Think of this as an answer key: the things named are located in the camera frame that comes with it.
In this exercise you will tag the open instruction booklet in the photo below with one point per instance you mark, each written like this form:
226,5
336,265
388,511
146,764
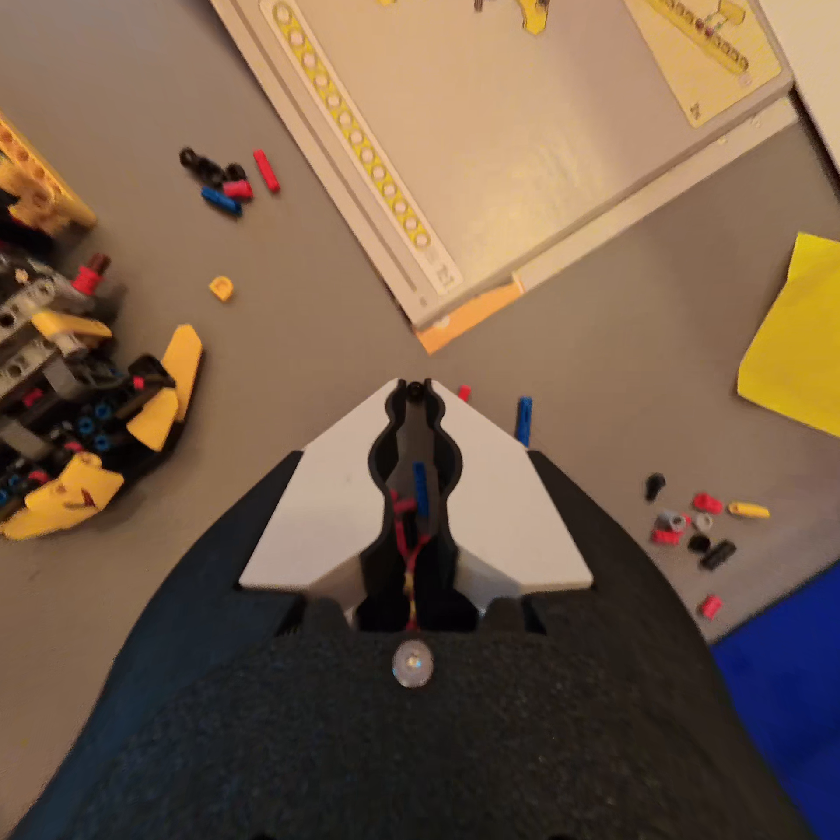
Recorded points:
525,164

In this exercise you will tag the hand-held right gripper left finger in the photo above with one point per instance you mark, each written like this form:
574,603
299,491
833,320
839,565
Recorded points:
315,525

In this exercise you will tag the yellow sticky note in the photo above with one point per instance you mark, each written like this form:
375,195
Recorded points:
800,341

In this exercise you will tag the yellow curved brick piece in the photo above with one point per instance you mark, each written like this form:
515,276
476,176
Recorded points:
221,289

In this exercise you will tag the small group of brick pins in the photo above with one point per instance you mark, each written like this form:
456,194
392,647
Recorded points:
669,525

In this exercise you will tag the grey desk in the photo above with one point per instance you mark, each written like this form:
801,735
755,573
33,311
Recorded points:
623,394

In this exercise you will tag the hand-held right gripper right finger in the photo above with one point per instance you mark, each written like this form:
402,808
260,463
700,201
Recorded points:
518,525

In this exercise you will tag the blue plastic bin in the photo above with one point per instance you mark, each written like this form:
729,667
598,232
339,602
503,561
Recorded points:
787,689

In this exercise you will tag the large pile of brick pins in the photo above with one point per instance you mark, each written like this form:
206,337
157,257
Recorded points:
266,170

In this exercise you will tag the yellow brick car model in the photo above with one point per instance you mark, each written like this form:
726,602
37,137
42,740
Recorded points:
65,499

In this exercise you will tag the white stand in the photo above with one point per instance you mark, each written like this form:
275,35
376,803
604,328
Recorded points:
814,65

